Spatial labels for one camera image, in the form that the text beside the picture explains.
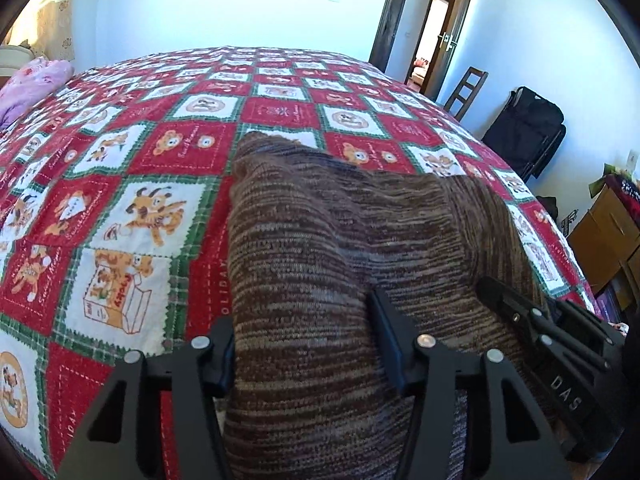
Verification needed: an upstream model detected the brown knitted sweater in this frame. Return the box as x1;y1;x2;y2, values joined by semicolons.
224;132;544;479

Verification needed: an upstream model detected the cardboard box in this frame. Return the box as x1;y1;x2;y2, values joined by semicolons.
568;185;639;300

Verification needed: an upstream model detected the black bag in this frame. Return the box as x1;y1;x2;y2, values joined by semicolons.
483;86;566;182

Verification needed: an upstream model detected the red patchwork bear bedspread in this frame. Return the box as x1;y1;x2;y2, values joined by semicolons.
1;47;594;479

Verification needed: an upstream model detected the wooden door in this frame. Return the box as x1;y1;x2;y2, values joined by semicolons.
421;0;471;101

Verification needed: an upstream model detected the pink floral pillow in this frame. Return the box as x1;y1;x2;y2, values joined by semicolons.
0;56;74;130

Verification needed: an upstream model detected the cream bed headboard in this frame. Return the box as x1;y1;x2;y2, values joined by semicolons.
0;44;35;77

